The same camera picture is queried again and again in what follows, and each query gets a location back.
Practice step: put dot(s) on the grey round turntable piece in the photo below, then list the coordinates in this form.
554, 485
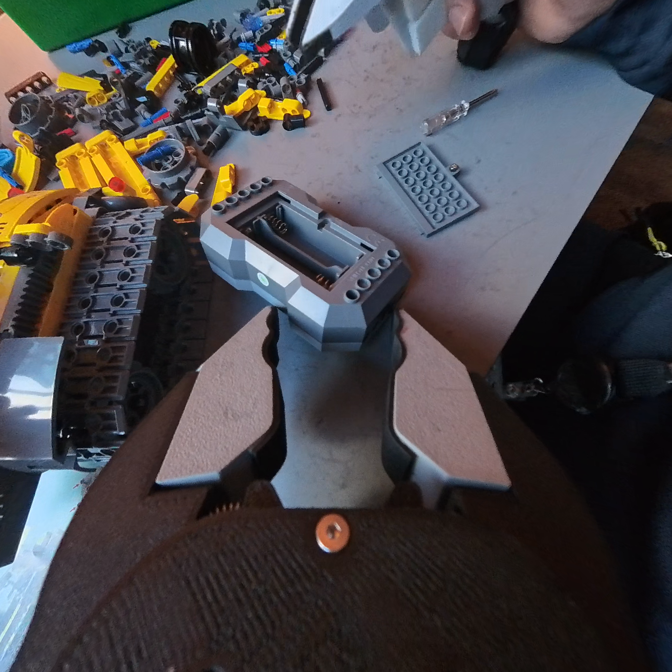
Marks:
157, 176

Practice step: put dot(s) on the green plastic bin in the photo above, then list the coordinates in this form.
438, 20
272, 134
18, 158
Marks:
78, 21

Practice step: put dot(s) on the yellow tracked robot model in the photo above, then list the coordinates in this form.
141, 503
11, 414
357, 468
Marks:
105, 273

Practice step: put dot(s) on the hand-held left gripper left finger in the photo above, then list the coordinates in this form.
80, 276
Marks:
220, 420

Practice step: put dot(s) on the pile of small building pieces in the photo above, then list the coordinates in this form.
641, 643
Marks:
246, 105

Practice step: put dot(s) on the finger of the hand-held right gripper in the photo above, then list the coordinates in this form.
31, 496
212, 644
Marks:
420, 21
325, 21

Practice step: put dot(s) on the black badge reel with clip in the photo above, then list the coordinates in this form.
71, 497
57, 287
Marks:
582, 380

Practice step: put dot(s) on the person's right forearm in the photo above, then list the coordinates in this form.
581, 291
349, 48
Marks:
630, 42

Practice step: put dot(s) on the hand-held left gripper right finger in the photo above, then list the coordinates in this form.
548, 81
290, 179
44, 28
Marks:
446, 420

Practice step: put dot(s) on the grey battery box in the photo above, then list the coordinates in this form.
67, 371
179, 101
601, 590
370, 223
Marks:
315, 320

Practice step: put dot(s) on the black toy wheel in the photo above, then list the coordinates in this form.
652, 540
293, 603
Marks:
191, 50

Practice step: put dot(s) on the black axle rod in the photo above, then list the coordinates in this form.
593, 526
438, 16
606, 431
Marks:
324, 94

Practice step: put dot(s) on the yellow curved panel piece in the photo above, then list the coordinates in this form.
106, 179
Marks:
224, 183

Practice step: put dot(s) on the person's right hand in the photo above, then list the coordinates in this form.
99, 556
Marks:
548, 21

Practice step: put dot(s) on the grey studded battery cover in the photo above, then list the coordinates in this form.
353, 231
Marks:
430, 194

